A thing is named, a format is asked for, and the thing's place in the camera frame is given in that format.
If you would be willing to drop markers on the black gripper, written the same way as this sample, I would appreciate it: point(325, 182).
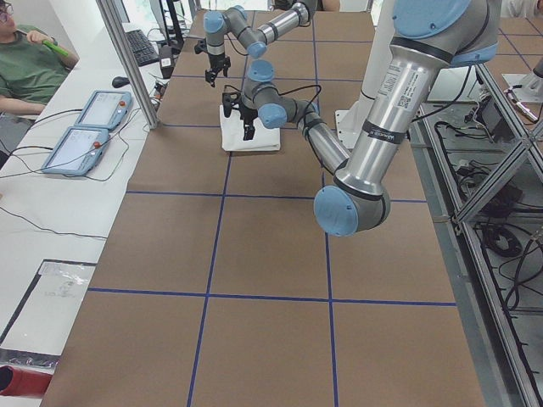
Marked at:
point(215, 60)
point(247, 114)

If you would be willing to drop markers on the white long-sleeve printed shirt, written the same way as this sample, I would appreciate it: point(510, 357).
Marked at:
point(232, 135)

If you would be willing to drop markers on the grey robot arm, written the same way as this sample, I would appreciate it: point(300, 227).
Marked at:
point(429, 36)
point(218, 24)

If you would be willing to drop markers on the black computer keyboard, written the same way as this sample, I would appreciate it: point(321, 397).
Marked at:
point(142, 48)

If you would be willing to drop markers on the black computer mouse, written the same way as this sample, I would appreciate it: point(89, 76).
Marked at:
point(120, 81)

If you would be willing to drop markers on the upper teach pendant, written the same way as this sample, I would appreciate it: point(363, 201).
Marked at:
point(105, 109)

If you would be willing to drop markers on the teach pendant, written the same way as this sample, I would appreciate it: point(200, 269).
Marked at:
point(77, 151)
point(105, 109)

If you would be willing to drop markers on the green handheld object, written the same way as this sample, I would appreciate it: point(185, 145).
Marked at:
point(56, 48)

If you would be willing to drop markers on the lower teach pendant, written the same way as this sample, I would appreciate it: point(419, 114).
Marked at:
point(77, 151)

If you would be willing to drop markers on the person in green shirt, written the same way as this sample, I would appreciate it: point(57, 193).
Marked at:
point(31, 72)

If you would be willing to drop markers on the plastic bag on table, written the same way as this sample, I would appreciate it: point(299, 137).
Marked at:
point(38, 329)

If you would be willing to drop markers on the red cylinder object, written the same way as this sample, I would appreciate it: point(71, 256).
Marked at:
point(18, 382)

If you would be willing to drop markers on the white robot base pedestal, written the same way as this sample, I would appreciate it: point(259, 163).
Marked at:
point(349, 121)

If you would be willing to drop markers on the aluminium frame post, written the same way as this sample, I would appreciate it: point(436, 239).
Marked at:
point(117, 35)

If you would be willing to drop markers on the black metal frame rack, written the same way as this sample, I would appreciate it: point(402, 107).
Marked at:
point(478, 146)

